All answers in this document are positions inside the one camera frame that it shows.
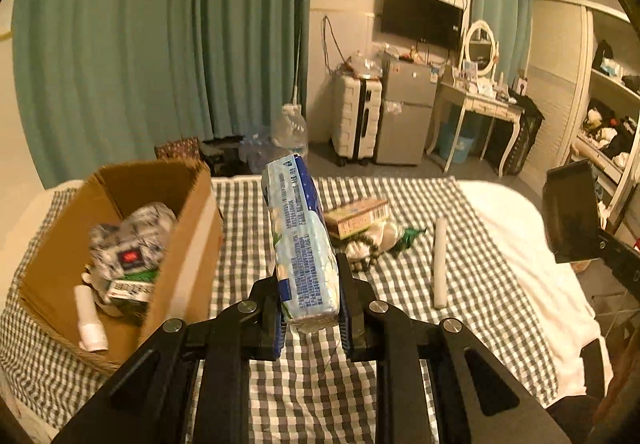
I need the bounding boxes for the blue white tissue packet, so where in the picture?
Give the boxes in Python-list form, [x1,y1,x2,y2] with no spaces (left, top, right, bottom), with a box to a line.
[261,153,342,335]

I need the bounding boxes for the black bag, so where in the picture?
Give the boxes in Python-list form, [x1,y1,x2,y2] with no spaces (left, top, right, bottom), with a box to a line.
[492,94,546,178]

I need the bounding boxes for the pack of water bottles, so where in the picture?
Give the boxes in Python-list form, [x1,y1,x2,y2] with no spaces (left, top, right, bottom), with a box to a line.
[239,134,281,170]

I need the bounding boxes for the brown patterned bag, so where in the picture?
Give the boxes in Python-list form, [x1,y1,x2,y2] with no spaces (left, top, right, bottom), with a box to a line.
[154,137,201,163]

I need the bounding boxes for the green checked blanket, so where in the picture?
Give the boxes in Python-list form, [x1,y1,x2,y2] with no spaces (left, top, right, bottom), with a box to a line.
[0,174,559,444]

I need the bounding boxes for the white oval vanity mirror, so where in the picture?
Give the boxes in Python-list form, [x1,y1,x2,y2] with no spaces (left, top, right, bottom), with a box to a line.
[459,19,501,80]

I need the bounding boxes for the brown cardboard box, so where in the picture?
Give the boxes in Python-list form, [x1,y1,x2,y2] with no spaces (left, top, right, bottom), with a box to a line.
[17,159,225,368]

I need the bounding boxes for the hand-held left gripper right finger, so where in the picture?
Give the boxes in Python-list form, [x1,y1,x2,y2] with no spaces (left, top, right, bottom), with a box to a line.
[335,251,572,444]

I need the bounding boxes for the clear plastic bags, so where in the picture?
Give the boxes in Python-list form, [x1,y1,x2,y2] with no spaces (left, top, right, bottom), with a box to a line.
[345,52,384,78]

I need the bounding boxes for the white slatted wardrobe door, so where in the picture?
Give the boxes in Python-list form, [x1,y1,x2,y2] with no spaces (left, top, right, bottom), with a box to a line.
[517,0,592,176]

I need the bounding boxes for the white ribbed suitcase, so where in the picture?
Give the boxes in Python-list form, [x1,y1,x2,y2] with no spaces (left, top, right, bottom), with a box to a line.
[331,72,384,168]

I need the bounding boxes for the pile of dark shoes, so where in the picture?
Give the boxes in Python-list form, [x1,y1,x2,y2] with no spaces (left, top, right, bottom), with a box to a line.
[200,137,251,178]

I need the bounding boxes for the black wall television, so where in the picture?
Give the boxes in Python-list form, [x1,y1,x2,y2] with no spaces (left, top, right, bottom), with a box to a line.
[381,0,465,53]

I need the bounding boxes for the crumpled white cloth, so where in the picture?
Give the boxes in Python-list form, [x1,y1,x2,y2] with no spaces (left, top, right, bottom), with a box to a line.
[343,222,401,273]

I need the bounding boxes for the printed plastic packet red label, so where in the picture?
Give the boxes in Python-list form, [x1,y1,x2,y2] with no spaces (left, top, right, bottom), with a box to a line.
[89,203,179,283]

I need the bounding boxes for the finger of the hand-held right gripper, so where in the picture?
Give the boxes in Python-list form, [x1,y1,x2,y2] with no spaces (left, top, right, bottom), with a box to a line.
[542,159,640,298]

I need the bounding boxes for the white pole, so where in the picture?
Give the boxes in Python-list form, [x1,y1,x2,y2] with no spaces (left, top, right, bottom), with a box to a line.
[292,32,304,106]

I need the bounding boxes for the tan medicine box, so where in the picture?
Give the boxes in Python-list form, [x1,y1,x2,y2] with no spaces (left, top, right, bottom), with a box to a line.
[324,198,392,240]

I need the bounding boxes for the white plastic bottle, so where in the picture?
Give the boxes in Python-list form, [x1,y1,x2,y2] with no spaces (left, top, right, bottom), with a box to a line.
[74,284,110,354]

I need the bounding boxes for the large clear water jug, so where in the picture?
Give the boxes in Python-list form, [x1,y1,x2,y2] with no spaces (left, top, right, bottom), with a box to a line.
[272,103,309,158]

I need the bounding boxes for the silver small fridge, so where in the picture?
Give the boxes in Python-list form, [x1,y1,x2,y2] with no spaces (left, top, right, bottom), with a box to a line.
[374,52,441,167]

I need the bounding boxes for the green plastic wrapper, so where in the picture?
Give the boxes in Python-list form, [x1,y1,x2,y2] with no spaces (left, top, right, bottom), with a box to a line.
[392,225,427,254]

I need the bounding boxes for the grey wall cable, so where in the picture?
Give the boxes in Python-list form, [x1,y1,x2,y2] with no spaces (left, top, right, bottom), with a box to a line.
[322,15,341,76]

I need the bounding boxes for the white dressing table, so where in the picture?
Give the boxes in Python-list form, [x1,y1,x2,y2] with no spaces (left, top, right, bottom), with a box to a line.
[425,77,526,178]

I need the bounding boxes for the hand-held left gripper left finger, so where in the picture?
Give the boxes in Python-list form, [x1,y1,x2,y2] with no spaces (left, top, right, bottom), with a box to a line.
[51,271,289,444]

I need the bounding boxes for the blue waste bin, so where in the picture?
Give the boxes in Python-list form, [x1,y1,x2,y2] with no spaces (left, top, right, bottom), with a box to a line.
[439,121,476,163]

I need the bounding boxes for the white paper tube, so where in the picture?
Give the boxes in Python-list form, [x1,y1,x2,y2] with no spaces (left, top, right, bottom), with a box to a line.
[432,218,449,309]

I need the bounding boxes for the green eyelet curtain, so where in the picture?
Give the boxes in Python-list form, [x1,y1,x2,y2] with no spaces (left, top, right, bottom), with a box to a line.
[470,0,536,90]

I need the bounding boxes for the open white wardrobe shelves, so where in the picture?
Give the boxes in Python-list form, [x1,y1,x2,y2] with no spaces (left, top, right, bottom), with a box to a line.
[570,7,640,226]

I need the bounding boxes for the green white carton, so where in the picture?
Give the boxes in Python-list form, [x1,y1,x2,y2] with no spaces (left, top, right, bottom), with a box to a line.
[105,271,161,325]

